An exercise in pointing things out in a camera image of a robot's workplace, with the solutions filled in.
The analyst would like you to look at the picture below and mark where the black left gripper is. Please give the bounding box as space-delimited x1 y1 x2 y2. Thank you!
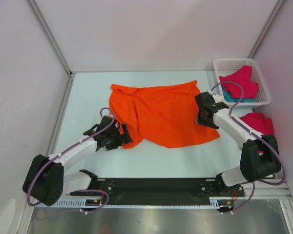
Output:
106 122 132 151

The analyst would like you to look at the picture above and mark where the white plastic basket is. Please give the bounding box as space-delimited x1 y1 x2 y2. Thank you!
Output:
213 58 271 109

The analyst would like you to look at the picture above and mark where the orange t shirt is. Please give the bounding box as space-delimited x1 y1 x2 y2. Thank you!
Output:
109 80 220 149

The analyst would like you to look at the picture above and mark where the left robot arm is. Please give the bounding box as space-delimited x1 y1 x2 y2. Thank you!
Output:
22 116 133 206

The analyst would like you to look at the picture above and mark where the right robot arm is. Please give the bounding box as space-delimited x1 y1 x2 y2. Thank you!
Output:
195 92 282 195

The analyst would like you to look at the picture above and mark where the teal t shirt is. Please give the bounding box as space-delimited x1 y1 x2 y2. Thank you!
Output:
221 84 256 103

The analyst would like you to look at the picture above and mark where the pink t shirt in basket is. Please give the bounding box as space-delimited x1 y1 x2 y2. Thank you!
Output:
219 65 259 99

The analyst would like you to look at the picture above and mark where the folded pink t shirt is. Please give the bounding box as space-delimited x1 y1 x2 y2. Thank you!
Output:
239 112 275 154

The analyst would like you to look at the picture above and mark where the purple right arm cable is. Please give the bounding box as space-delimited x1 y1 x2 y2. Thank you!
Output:
209 82 288 186

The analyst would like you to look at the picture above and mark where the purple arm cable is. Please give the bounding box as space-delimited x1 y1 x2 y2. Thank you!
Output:
209 82 288 186
26 107 118 207

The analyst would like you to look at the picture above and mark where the right aluminium corner post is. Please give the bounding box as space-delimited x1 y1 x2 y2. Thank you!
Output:
248 0 287 59

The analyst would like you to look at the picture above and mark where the aluminium corner post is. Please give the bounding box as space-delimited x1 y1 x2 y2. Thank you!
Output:
25 0 73 76
248 0 287 59

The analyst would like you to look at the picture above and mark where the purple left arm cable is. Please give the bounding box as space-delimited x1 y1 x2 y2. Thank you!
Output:
26 107 118 207

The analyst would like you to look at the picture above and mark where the white slotted cable duct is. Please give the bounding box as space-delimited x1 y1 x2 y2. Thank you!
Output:
49 196 233 210

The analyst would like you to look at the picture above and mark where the aluminium front rail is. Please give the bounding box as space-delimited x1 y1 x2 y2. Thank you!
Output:
25 177 293 198

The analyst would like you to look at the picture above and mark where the left aluminium corner post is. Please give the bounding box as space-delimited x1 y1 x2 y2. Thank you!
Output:
25 0 73 76

